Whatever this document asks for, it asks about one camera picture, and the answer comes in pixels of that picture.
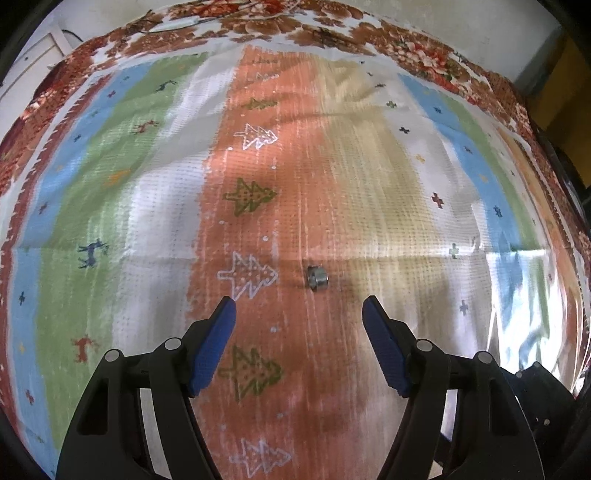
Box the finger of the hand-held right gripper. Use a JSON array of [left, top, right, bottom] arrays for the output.
[[505, 361, 583, 480]]

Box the floral bedsheet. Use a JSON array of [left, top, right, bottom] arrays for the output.
[[0, 0, 587, 232]]

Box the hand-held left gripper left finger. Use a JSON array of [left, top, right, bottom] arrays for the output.
[[55, 295, 238, 480]]

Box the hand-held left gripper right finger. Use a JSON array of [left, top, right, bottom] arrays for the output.
[[361, 295, 546, 480]]

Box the striped patterned cloth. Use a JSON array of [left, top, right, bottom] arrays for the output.
[[0, 44, 591, 480]]

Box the small metal ring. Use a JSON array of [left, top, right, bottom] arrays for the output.
[[305, 265, 329, 292]]

